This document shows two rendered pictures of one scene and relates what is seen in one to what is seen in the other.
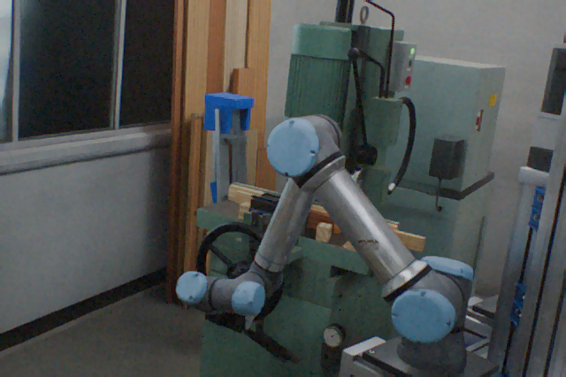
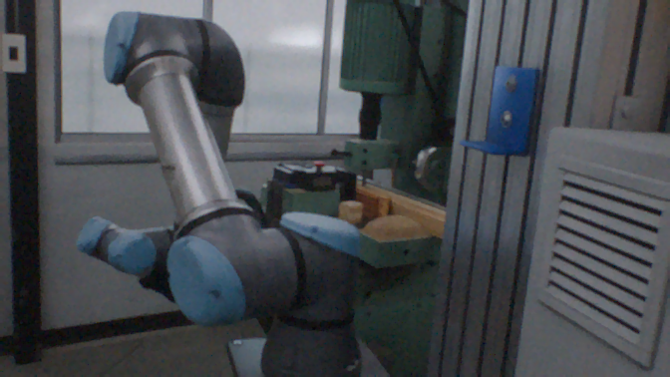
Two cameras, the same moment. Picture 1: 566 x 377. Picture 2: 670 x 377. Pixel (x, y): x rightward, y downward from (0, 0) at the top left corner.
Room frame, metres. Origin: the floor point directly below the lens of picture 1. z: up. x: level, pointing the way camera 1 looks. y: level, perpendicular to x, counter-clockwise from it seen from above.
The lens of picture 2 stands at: (0.75, -0.82, 1.27)
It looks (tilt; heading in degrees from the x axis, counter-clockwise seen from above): 12 degrees down; 29
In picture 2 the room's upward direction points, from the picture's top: 5 degrees clockwise
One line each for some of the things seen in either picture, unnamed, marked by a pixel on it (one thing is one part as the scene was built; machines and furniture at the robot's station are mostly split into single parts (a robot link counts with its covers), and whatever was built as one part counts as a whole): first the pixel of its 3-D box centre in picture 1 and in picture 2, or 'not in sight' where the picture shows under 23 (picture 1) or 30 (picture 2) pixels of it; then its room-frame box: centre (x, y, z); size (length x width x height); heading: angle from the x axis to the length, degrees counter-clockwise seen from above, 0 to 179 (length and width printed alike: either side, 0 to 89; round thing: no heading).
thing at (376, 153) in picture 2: not in sight; (372, 157); (2.25, -0.07, 1.03); 0.14 x 0.07 x 0.09; 152
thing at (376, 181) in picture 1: (372, 184); (459, 169); (2.32, -0.29, 1.02); 0.09 x 0.07 x 0.12; 62
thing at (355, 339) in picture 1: (342, 351); (362, 367); (1.99, -0.23, 0.58); 0.12 x 0.08 x 0.08; 152
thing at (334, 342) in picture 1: (334, 337); not in sight; (1.93, -0.19, 0.65); 0.06 x 0.04 x 0.08; 62
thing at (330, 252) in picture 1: (286, 235); (329, 218); (2.13, -0.02, 0.87); 0.61 x 0.30 x 0.06; 62
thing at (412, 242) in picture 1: (324, 219); (380, 203); (2.20, -0.14, 0.92); 0.65 x 0.02 x 0.04; 62
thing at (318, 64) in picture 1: (317, 77); (377, 31); (2.24, -0.06, 1.35); 0.18 x 0.18 x 0.31
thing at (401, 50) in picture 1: (400, 66); not in sight; (2.45, -0.34, 1.40); 0.10 x 0.06 x 0.16; 152
